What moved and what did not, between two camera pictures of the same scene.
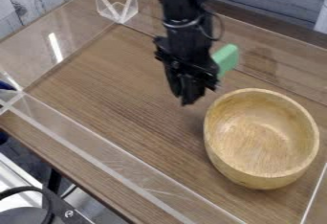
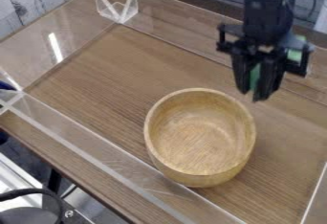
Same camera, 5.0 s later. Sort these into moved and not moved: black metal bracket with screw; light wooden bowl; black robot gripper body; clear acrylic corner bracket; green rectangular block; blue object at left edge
Moved: light wooden bowl; green rectangular block; black robot gripper body
Not moved: blue object at left edge; black metal bracket with screw; clear acrylic corner bracket
